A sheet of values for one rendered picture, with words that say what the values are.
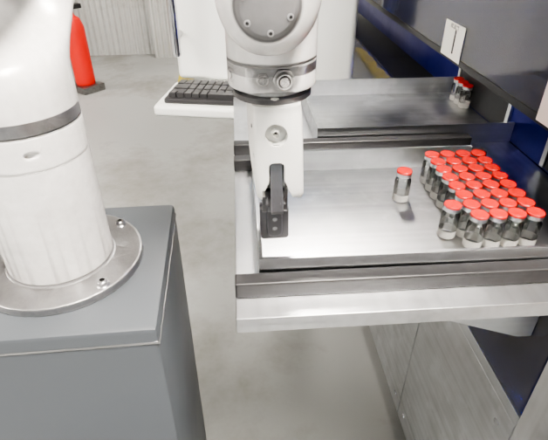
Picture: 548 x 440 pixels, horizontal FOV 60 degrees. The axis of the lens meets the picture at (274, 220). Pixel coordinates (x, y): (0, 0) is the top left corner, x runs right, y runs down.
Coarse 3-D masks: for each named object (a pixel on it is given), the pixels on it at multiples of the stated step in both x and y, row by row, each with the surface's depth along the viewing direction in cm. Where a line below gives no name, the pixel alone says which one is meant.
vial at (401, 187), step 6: (396, 174) 64; (396, 180) 64; (402, 180) 63; (408, 180) 63; (396, 186) 64; (402, 186) 63; (408, 186) 64; (396, 192) 64; (402, 192) 64; (408, 192) 64; (396, 198) 65; (402, 198) 65
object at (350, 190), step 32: (320, 160) 72; (352, 160) 73; (384, 160) 73; (416, 160) 73; (288, 192) 67; (320, 192) 67; (352, 192) 67; (384, 192) 67; (416, 192) 67; (256, 224) 59; (320, 224) 61; (352, 224) 61; (384, 224) 61; (416, 224) 61; (288, 256) 50; (320, 256) 50; (352, 256) 50; (384, 256) 50; (416, 256) 51; (448, 256) 51; (480, 256) 51; (512, 256) 52; (544, 256) 52
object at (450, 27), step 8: (448, 24) 86; (456, 24) 83; (448, 32) 86; (456, 32) 83; (464, 32) 80; (448, 40) 87; (456, 40) 83; (448, 48) 87; (456, 48) 83; (448, 56) 87; (456, 56) 83
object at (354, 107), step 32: (320, 96) 101; (352, 96) 101; (384, 96) 101; (416, 96) 101; (448, 96) 101; (320, 128) 78; (352, 128) 79; (384, 128) 79; (416, 128) 80; (448, 128) 80; (480, 128) 81; (512, 128) 81
